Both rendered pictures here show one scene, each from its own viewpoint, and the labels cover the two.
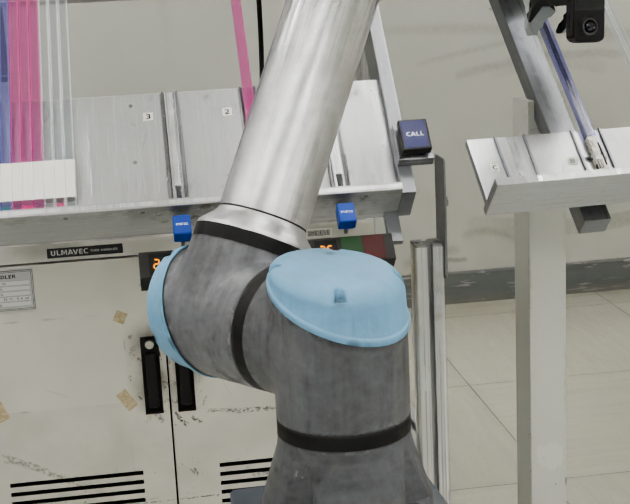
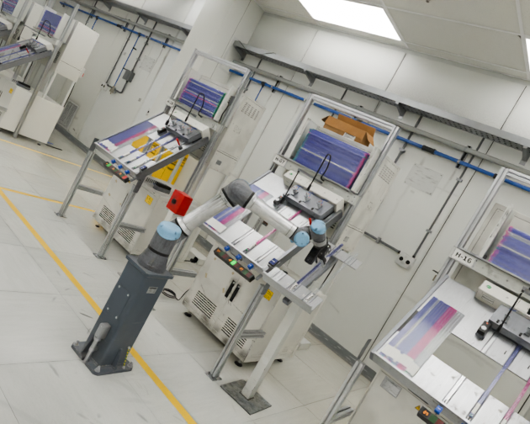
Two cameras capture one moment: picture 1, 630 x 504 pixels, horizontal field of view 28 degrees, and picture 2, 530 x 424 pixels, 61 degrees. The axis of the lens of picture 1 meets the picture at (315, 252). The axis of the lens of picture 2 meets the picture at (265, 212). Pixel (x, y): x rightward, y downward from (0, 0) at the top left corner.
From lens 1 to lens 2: 1.82 m
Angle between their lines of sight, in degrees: 43
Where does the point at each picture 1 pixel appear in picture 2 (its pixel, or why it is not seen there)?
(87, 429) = (214, 290)
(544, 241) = (292, 310)
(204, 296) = not seen: hidden behind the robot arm
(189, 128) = (248, 236)
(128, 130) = (240, 230)
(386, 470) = (151, 255)
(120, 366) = (226, 283)
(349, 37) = (214, 205)
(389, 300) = (166, 231)
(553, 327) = (283, 331)
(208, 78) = (365, 283)
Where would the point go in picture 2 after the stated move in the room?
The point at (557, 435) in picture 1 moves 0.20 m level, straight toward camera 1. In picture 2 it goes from (268, 357) to (242, 351)
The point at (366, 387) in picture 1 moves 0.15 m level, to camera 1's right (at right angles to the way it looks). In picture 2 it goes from (156, 241) to (170, 255)
